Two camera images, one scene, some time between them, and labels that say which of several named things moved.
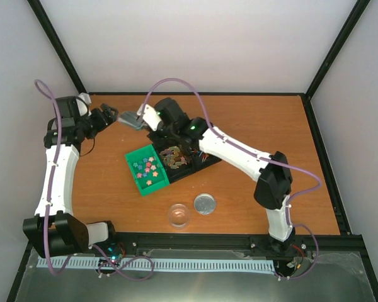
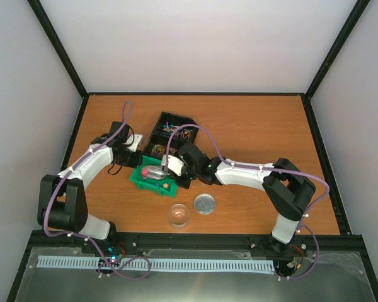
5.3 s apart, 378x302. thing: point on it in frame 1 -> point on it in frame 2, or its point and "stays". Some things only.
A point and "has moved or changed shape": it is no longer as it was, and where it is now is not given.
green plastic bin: (147, 171) has moved or changed shape
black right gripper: (159, 141) -> (185, 184)
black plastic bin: (179, 161) has moved or changed shape
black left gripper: (103, 121) -> (135, 163)
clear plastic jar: (179, 216) stays
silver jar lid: (205, 204) stays
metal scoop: (131, 118) -> (155, 172)
